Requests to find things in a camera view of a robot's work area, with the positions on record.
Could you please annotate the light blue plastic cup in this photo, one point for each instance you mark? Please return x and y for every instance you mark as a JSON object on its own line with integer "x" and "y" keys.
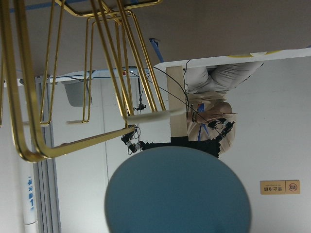
{"x": 176, "y": 190}

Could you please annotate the seated person in beige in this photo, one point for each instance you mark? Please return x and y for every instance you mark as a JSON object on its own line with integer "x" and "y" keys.
{"x": 207, "y": 91}

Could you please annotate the grey office chair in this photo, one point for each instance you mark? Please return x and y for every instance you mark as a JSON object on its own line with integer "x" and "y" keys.
{"x": 75, "y": 92}

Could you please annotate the yellow rimmed tape roll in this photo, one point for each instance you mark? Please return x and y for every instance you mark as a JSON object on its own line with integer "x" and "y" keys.
{"x": 249, "y": 55}

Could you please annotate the wooden wall sign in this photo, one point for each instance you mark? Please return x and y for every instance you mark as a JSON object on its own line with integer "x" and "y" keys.
{"x": 281, "y": 187}

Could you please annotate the white wall pipe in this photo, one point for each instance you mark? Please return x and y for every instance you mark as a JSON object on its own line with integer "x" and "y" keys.
{"x": 27, "y": 186}

